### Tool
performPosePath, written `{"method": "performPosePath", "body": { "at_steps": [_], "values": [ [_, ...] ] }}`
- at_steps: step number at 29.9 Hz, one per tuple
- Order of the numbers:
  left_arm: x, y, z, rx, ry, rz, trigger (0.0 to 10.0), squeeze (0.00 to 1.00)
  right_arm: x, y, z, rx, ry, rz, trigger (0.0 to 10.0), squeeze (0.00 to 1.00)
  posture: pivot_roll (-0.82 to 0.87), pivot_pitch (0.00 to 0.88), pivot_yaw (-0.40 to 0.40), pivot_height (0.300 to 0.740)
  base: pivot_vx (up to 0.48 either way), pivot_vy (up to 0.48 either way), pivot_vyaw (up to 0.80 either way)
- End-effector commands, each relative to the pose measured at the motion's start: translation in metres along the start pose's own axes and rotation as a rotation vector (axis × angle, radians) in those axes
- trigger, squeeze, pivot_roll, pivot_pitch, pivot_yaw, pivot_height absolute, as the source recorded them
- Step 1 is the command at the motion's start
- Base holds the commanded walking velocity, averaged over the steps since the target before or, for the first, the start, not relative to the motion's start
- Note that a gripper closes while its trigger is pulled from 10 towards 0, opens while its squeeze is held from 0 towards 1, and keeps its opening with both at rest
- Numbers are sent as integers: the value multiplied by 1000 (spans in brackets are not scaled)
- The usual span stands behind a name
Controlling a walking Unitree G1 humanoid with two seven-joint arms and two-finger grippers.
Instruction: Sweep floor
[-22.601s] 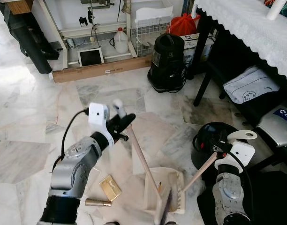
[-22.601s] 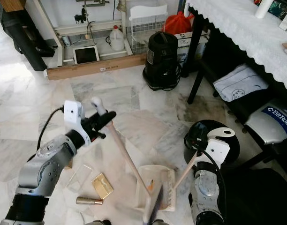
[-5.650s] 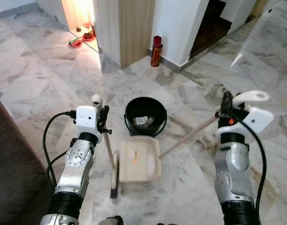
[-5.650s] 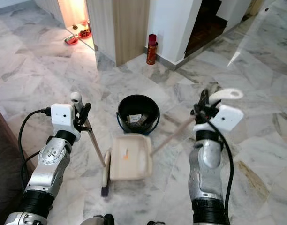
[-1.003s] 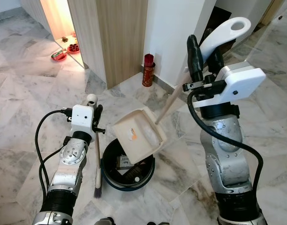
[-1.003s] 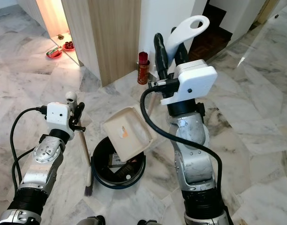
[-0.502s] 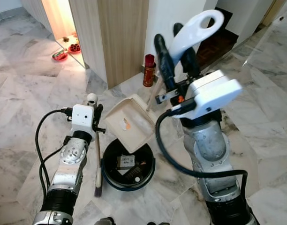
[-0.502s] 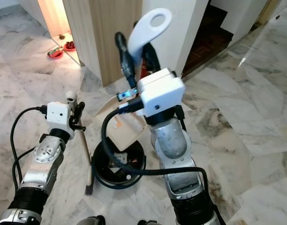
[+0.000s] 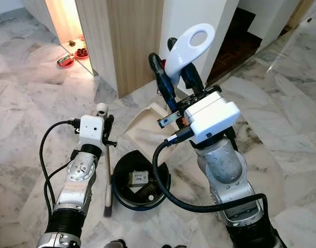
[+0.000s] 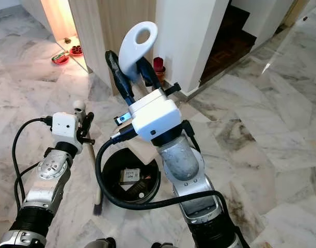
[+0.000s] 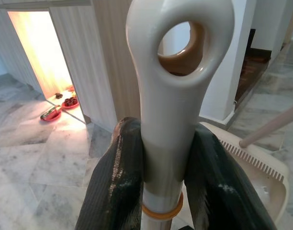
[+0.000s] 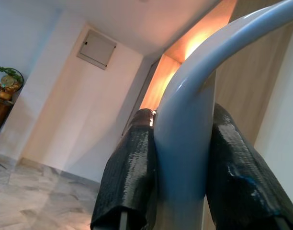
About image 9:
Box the black round trash bin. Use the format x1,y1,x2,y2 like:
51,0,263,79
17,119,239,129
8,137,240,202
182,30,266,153
110,149,172,212

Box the red and green bowl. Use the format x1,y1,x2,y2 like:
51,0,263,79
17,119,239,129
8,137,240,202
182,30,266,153
56,55,75,68

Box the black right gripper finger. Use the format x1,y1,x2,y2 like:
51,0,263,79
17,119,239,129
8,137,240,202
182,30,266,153
168,37,206,98
149,51,180,114

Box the beige long handled dustpan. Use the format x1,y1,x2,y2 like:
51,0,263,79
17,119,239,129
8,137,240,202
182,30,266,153
121,23,217,156

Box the small labelled cardboard box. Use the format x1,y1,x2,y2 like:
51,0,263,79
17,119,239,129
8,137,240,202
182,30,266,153
128,170,150,188

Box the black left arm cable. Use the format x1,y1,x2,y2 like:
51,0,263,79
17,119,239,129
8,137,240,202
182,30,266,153
39,119,82,218

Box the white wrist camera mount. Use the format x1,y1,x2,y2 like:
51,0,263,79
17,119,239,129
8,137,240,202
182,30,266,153
77,114,107,153
183,91,242,145

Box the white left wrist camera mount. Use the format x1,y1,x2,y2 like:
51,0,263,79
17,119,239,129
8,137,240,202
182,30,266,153
77,114,107,153

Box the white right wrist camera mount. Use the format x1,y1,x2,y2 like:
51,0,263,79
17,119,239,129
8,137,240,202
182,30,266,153
183,91,242,145

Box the light wood cabinet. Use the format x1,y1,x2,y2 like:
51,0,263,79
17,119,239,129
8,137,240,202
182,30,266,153
75,0,165,99

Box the wooden handled broom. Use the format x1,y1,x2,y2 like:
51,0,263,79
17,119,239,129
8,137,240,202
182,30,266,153
96,102,114,218

